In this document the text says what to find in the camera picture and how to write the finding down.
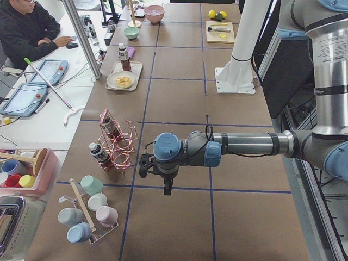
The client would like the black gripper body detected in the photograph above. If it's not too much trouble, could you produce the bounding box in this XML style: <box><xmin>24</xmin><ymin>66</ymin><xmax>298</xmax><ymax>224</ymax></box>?
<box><xmin>139</xmin><ymin>153</ymin><xmax>179</xmax><ymax>185</ymax></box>

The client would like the tea bottle white cap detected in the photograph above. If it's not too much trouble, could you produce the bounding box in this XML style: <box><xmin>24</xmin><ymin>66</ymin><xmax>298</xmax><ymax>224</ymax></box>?
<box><xmin>118</xmin><ymin>43</ymin><xmax>132</xmax><ymax>71</ymax></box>

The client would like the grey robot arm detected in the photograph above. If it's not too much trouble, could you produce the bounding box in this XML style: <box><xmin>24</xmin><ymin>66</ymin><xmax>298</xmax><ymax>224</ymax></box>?
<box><xmin>139</xmin><ymin>1</ymin><xmax>347</xmax><ymax>195</ymax></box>

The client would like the tea bottle lower front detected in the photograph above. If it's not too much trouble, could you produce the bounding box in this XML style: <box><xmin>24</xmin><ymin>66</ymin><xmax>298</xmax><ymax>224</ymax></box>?
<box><xmin>89</xmin><ymin>142</ymin><xmax>113</xmax><ymax>170</ymax></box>

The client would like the tea bottle lower right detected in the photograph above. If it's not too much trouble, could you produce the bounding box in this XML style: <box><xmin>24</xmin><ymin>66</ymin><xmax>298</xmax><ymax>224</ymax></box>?
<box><xmin>100</xmin><ymin>114</ymin><xmax>120</xmax><ymax>139</ymax></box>

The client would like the cream serving tray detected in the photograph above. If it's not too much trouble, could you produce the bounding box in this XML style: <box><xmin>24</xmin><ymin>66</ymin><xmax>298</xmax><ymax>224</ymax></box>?
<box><xmin>105</xmin><ymin>61</ymin><xmax>142</xmax><ymax>91</ymax></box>

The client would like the person's hand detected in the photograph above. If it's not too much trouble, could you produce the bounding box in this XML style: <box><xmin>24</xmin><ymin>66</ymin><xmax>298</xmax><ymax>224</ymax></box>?
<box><xmin>53</xmin><ymin>36</ymin><xmax>73</xmax><ymax>48</ymax></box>

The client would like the mint green cup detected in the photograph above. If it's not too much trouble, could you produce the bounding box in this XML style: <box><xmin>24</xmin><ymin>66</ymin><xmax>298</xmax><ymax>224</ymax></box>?
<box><xmin>80</xmin><ymin>175</ymin><xmax>103</xmax><ymax>196</ymax></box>

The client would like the white cup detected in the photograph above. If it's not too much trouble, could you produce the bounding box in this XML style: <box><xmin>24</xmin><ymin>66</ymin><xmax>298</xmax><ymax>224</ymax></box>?
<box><xmin>88</xmin><ymin>192</ymin><xmax>108</xmax><ymax>211</ymax></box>

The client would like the pink cup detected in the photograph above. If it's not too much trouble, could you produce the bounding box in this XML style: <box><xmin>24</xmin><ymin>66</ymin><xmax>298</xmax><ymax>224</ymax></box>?
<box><xmin>95</xmin><ymin>206</ymin><xmax>119</xmax><ymax>227</ymax></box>

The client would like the glazed twisted donut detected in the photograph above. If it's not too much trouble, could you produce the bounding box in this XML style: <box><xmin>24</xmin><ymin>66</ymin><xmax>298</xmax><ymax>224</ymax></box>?
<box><xmin>116</xmin><ymin>76</ymin><xmax>132</xmax><ymax>88</ymax></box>

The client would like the cream round plate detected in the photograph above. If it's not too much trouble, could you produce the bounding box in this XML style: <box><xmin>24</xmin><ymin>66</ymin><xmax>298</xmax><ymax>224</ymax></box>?
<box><xmin>107</xmin><ymin>71</ymin><xmax>135</xmax><ymax>90</ymax></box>

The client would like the light blue cup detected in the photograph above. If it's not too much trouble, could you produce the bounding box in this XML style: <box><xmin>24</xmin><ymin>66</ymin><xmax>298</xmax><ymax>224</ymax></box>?
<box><xmin>67</xmin><ymin>222</ymin><xmax>92</xmax><ymax>243</ymax></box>

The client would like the grey blue cup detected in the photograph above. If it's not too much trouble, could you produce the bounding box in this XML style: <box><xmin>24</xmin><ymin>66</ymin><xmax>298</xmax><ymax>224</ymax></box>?
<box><xmin>58</xmin><ymin>208</ymin><xmax>84</xmax><ymax>227</ymax></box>

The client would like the pink storage box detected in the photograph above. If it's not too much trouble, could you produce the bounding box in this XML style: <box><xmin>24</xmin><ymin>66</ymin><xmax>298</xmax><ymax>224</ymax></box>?
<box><xmin>1</xmin><ymin>148</ymin><xmax>58</xmax><ymax>196</ymax></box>

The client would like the purple folded cloth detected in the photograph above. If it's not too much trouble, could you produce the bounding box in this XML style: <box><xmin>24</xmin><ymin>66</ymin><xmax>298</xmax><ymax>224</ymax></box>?
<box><xmin>126</xmin><ymin>46</ymin><xmax>135</xmax><ymax>59</ymax></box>

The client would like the black marker pen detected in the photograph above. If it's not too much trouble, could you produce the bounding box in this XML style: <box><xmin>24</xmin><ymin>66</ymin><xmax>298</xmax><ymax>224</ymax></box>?
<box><xmin>34</xmin><ymin>98</ymin><xmax>50</xmax><ymax>114</ymax></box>

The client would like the right teach pendant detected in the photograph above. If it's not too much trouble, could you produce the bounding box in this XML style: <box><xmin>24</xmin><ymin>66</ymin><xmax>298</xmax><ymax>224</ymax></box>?
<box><xmin>37</xmin><ymin>59</ymin><xmax>69</xmax><ymax>86</ymax></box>

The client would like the teach pendant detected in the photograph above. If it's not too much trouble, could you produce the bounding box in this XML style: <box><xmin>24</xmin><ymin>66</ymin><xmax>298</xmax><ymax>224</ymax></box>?
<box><xmin>1</xmin><ymin>83</ymin><xmax>48</xmax><ymax>117</ymax></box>
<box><xmin>37</xmin><ymin>59</ymin><xmax>69</xmax><ymax>86</ymax></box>

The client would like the mint green bowl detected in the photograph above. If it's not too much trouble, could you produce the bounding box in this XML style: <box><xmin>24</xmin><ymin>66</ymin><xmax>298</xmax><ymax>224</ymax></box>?
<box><xmin>123</xmin><ymin>27</ymin><xmax>140</xmax><ymax>40</ymax></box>

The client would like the silver toaster appliance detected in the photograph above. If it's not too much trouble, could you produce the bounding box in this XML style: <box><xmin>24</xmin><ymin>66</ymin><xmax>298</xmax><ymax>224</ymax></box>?
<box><xmin>1</xmin><ymin>195</ymin><xmax>46</xmax><ymax>260</ymax></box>

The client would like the left teach pendant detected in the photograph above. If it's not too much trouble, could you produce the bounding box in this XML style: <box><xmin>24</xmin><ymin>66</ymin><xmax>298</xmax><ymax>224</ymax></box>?
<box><xmin>1</xmin><ymin>83</ymin><xmax>48</xmax><ymax>117</ymax></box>

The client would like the black computer mouse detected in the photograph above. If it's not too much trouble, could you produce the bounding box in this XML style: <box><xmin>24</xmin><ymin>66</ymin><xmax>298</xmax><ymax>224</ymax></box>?
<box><xmin>66</xmin><ymin>42</ymin><xmax>79</xmax><ymax>49</ymax></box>

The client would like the wooden mug tree stand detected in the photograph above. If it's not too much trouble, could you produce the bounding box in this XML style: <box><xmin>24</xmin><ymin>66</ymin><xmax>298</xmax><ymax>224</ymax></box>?
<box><xmin>128</xmin><ymin>0</ymin><xmax>141</xmax><ymax>28</ymax></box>

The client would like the wooden cutting board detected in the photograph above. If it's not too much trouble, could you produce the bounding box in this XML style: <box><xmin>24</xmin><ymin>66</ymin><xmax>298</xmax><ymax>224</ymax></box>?
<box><xmin>206</xmin><ymin>21</ymin><xmax>235</xmax><ymax>44</ymax></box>

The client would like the yellow small cap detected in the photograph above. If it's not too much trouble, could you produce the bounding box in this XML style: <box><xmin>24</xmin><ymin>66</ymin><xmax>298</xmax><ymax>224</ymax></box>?
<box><xmin>3</xmin><ymin>117</ymin><xmax>13</xmax><ymax>125</ymax></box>

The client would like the steel muddler black tip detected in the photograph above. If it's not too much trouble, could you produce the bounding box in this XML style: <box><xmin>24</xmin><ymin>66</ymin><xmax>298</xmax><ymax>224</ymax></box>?
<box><xmin>207</xmin><ymin>27</ymin><xmax>232</xmax><ymax>33</ymax></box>

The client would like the pink bowl with ice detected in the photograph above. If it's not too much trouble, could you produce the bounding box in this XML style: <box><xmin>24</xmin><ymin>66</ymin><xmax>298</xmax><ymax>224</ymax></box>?
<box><xmin>144</xmin><ymin>5</ymin><xmax>165</xmax><ymax>23</ymax></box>

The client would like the yellow plastic knife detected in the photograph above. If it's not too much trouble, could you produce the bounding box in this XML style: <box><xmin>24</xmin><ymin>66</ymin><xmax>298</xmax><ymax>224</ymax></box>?
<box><xmin>208</xmin><ymin>22</ymin><xmax>230</xmax><ymax>27</ymax></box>

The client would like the yellow lemon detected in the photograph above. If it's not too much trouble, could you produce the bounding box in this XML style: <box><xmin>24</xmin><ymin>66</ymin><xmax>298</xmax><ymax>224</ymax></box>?
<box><xmin>208</xmin><ymin>10</ymin><xmax>227</xmax><ymax>19</ymax></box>

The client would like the green lime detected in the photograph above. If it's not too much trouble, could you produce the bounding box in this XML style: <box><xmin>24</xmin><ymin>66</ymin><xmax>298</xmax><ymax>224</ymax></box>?
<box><xmin>214</xmin><ymin>13</ymin><xmax>223</xmax><ymax>21</ymax></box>

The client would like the seated person in black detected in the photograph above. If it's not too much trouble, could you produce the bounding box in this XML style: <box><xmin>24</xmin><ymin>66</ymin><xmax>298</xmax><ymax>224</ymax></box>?
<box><xmin>1</xmin><ymin>1</ymin><xmax>60</xmax><ymax>70</ymax></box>

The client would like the copper wire bottle rack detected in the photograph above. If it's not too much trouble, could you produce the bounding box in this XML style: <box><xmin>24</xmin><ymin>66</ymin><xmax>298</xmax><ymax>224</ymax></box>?
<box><xmin>98</xmin><ymin>109</ymin><xmax>139</xmax><ymax>172</ymax></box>

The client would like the green handled reacher grabber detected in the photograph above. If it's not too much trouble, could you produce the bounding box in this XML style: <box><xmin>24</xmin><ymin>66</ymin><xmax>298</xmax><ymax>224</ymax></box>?
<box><xmin>23</xmin><ymin>58</ymin><xmax>85</xmax><ymax>127</ymax></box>

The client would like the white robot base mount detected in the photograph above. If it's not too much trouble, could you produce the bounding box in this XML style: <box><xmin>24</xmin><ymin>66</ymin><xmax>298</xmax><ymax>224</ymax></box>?
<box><xmin>215</xmin><ymin>0</ymin><xmax>272</xmax><ymax>94</ymax></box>

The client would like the aluminium frame post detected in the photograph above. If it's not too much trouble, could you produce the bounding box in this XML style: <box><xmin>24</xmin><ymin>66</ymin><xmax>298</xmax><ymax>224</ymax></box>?
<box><xmin>62</xmin><ymin>0</ymin><xmax>102</xmax><ymax>80</ymax></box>

